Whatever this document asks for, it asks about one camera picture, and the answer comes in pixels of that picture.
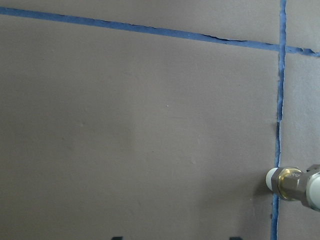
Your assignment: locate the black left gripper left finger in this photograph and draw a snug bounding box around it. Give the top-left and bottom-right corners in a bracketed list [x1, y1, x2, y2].
[111, 236, 124, 240]

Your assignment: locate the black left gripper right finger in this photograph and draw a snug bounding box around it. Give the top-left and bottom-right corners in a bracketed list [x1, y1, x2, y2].
[229, 236, 242, 240]

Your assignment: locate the white brass PPR valve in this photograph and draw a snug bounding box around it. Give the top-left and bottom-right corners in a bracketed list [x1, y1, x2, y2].
[265, 164, 320, 212]

